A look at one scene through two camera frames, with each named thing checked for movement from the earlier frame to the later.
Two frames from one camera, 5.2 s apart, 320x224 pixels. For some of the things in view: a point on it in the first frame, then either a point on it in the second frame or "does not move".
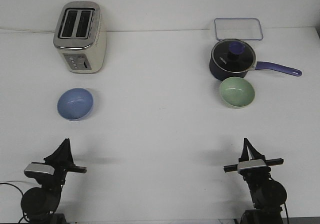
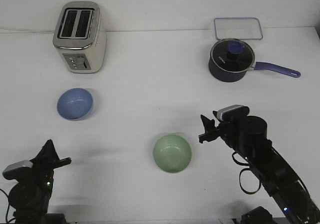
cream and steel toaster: x=80 y=37 does not move
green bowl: x=237 y=92 to x=172 y=153
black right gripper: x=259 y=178 to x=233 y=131
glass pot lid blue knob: x=232 y=55 does not move
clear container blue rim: x=242 y=28 does not move
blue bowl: x=76 y=104 does not move
